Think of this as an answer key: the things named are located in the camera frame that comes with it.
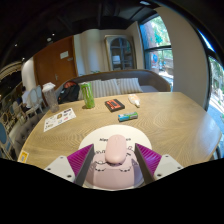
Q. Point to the person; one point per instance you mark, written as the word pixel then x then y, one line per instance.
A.
pixel 25 97

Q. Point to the dark-framed window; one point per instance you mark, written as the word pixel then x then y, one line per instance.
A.
pixel 158 50

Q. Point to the white door sign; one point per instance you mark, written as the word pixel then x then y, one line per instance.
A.
pixel 64 55

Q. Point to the striped cushion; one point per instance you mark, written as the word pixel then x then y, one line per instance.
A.
pixel 130 85
pixel 106 88

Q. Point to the white sticker sheet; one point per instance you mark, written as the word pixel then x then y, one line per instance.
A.
pixel 60 119

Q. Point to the round white mouse pad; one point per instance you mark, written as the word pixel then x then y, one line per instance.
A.
pixel 113 175

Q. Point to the brown wooden door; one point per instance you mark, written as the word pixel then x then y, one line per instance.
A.
pixel 50 66

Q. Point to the pink computer mouse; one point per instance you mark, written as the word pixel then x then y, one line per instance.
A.
pixel 116 148

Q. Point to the small teal packet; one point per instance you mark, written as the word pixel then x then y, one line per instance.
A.
pixel 128 116

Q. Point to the curved brown bench sofa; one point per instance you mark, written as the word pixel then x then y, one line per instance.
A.
pixel 150 78

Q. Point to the group of blue chairs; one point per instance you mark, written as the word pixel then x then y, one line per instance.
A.
pixel 3 133

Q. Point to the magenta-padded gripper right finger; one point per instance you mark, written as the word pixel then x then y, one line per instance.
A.
pixel 163 166

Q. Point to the white squeeze tube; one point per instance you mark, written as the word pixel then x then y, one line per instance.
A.
pixel 134 100

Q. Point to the green drink can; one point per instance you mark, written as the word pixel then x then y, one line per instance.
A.
pixel 88 96

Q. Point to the clear shaker bottle white lid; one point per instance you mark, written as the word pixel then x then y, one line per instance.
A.
pixel 51 98

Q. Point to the yellow sticker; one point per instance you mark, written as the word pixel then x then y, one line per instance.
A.
pixel 23 156

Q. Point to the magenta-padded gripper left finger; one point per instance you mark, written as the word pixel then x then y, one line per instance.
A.
pixel 63 166

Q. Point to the group of white chairs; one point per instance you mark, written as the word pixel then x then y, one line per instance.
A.
pixel 36 98

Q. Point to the arched glass cabinet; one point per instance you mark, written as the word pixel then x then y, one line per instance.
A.
pixel 121 53

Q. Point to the black backpack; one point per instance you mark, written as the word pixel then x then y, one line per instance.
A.
pixel 69 93

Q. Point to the grey tufted sofa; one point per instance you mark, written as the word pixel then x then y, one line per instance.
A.
pixel 26 131

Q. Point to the large side window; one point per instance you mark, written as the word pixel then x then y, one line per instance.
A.
pixel 216 93

